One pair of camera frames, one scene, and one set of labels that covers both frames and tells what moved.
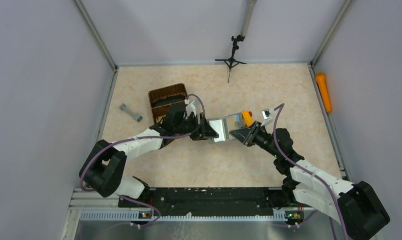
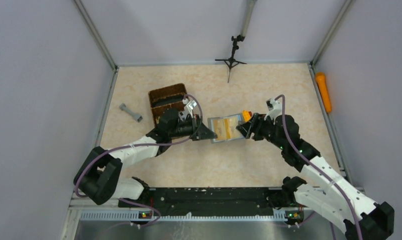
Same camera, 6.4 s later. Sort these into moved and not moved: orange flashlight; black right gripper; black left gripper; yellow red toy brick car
Moved: black right gripper
Not moved: black left gripper; yellow red toy brick car; orange flashlight
